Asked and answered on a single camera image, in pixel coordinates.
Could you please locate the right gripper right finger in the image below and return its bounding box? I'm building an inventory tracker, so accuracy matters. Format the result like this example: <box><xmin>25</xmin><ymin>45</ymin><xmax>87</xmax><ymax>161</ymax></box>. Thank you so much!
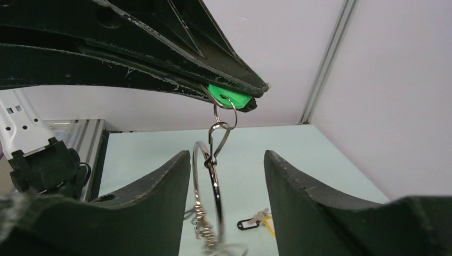
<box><xmin>264</xmin><ymin>150</ymin><xmax>451</xmax><ymax>255</ymax></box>

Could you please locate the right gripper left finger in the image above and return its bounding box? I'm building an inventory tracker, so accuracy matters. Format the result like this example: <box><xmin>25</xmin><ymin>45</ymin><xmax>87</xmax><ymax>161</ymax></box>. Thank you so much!
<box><xmin>1</xmin><ymin>150</ymin><xmax>191</xmax><ymax>255</ymax></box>

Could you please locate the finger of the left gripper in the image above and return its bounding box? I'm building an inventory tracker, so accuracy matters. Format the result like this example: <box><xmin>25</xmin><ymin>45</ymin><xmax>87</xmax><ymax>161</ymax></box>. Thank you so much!
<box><xmin>1</xmin><ymin>43</ymin><xmax>256</xmax><ymax>113</ymax></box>
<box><xmin>1</xmin><ymin>1</ymin><xmax>268</xmax><ymax>98</ymax></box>

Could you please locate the large silver keyring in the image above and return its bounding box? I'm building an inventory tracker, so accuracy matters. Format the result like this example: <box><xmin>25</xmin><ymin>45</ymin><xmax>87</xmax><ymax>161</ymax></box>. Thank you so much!
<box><xmin>183</xmin><ymin>140</ymin><xmax>248</xmax><ymax>256</ymax></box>

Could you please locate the green tag key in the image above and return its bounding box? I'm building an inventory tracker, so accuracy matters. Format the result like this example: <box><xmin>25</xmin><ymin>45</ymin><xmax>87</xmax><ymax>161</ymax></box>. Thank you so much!
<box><xmin>199</xmin><ymin>72</ymin><xmax>264</xmax><ymax>169</ymax></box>

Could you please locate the yellow tag key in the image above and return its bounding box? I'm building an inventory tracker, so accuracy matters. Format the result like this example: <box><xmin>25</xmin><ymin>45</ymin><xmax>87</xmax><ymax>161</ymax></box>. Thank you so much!
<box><xmin>264</xmin><ymin>215</ymin><xmax>276</xmax><ymax>237</ymax></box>

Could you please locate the black tag key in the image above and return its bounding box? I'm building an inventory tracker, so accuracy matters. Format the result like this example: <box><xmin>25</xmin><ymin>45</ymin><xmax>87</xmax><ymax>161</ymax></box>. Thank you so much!
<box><xmin>237</xmin><ymin>208</ymin><xmax>270</xmax><ymax>231</ymax></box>

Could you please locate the left aluminium corner post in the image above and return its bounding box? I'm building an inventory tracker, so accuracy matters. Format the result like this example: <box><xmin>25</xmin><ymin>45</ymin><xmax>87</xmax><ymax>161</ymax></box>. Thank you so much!
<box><xmin>299</xmin><ymin>0</ymin><xmax>358</xmax><ymax>124</ymax></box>

